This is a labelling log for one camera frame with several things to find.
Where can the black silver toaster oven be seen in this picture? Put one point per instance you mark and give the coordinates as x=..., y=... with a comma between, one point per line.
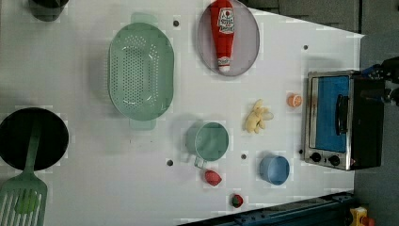
x=344, y=120

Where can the green metal mug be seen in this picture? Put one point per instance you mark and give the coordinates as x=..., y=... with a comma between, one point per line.
x=208, y=141

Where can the green perforated colander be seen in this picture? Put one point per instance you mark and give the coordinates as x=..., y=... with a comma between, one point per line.
x=141, y=71

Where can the grey round plate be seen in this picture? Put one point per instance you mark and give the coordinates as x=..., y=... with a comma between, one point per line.
x=245, y=45

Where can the small red strawberry toy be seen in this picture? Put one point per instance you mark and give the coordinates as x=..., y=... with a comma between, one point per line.
x=236, y=201

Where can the orange slice toy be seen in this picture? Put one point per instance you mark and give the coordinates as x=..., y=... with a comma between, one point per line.
x=294, y=100

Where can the red plush ketchup bottle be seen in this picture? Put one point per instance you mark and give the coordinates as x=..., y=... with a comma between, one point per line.
x=222, y=26

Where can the black round pan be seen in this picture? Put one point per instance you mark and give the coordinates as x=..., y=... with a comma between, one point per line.
x=15, y=134

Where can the yellow orange toy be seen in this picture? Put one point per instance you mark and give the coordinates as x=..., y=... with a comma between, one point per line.
x=360, y=217

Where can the green slotted spatula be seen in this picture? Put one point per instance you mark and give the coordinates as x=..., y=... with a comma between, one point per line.
x=23, y=197

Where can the blue metal frame rail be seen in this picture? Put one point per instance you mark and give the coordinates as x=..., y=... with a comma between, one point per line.
x=329, y=210

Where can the dark cylinder post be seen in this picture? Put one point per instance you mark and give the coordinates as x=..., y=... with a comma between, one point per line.
x=47, y=10

